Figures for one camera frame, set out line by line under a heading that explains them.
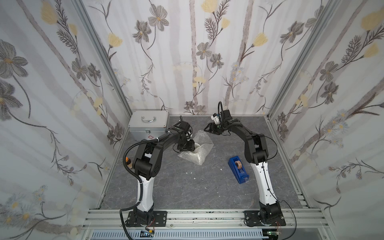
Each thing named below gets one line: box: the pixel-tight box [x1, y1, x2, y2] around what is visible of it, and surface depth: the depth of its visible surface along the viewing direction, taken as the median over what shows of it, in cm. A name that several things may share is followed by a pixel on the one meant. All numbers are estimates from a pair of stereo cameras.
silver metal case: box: [128, 110, 170, 141], surface depth 100 cm
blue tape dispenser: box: [227, 155, 250, 184], surface depth 88 cm
